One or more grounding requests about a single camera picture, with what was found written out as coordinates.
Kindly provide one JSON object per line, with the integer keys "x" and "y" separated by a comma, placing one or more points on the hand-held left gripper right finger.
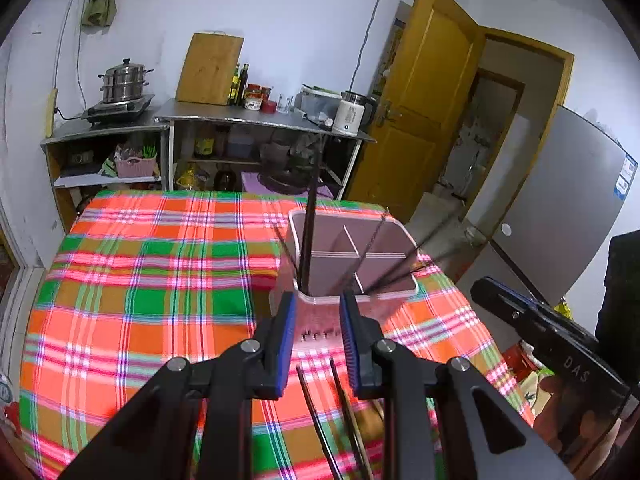
{"x": 350, "y": 345}

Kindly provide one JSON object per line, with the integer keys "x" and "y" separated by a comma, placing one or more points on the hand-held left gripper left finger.
{"x": 285, "y": 345}

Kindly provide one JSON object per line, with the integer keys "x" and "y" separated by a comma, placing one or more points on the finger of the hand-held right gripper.
{"x": 555, "y": 321}
{"x": 500, "y": 305}

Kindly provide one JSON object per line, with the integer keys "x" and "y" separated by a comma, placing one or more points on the beige wooden chopstick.
{"x": 354, "y": 417}

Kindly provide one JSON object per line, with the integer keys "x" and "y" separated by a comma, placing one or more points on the pink plastic utensil basket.
{"x": 330, "y": 232}

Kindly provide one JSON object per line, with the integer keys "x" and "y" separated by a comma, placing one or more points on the row of black chopsticks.
{"x": 311, "y": 220}

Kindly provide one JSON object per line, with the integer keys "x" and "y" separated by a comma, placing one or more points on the person's right hand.
{"x": 570, "y": 425}

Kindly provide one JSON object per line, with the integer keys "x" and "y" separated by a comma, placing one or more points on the person's dark clothing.
{"x": 625, "y": 290}

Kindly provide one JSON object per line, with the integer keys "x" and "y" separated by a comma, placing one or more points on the grey refrigerator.
{"x": 560, "y": 200}

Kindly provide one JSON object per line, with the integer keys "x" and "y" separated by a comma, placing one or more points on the plaid tablecloth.
{"x": 150, "y": 285}

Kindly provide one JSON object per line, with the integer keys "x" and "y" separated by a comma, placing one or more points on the purple plastic stool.
{"x": 255, "y": 182}

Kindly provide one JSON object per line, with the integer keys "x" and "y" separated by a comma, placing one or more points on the yellow wooden door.
{"x": 420, "y": 110}

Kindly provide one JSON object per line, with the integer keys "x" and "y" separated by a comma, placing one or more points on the white electric kettle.
{"x": 347, "y": 115}

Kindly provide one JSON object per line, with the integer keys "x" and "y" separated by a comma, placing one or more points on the steel counter table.
{"x": 240, "y": 119}

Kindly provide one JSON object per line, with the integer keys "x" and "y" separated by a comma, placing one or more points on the small pink storage basket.
{"x": 135, "y": 166}

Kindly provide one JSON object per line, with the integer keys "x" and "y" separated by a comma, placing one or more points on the clear drinking glass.
{"x": 285, "y": 104}

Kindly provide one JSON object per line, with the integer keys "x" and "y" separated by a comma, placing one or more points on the red sauce jar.
{"x": 266, "y": 94}
{"x": 253, "y": 97}

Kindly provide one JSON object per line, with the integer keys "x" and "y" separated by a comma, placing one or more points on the dark oil bottle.
{"x": 233, "y": 87}
{"x": 242, "y": 85}

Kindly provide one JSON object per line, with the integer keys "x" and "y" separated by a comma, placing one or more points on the low steel shelf cabinet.
{"x": 100, "y": 132}

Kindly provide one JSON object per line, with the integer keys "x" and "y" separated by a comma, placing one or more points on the wooden cutting board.
{"x": 210, "y": 67}

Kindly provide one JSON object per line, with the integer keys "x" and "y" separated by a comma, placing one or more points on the induction cooker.
{"x": 117, "y": 109}

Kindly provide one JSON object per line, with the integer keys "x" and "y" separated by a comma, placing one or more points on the steel steamer pot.
{"x": 125, "y": 80}

